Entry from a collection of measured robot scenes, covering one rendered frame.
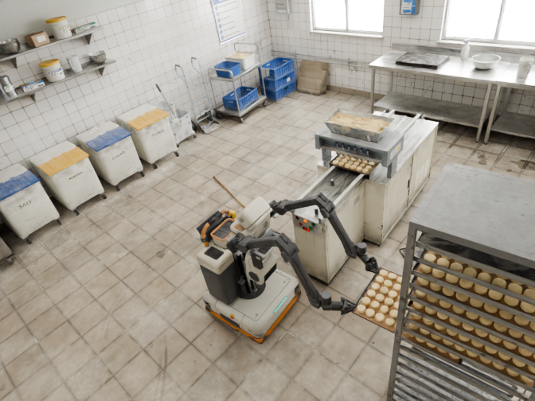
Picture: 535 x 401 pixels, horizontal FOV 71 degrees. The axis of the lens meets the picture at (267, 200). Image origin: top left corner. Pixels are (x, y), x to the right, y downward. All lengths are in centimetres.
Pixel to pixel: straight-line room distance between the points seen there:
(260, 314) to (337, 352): 69
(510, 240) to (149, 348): 296
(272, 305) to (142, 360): 122
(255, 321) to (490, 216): 205
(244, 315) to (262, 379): 50
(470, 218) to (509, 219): 13
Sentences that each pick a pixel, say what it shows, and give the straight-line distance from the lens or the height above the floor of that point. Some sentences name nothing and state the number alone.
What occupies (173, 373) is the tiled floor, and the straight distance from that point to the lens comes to 346.
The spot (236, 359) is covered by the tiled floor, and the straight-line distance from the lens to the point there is 336.
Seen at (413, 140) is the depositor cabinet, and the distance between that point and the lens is 411.
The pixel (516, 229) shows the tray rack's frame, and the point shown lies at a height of 182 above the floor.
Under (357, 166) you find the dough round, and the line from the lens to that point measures 356.
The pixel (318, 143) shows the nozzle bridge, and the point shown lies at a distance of 358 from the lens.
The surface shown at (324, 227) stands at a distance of 308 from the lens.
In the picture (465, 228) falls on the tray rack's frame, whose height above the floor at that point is 182.
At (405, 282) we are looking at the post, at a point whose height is 145.
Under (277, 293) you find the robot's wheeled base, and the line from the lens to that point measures 330.
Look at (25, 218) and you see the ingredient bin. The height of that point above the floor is 35.
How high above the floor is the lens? 287
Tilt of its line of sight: 38 degrees down
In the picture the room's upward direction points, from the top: 10 degrees counter-clockwise
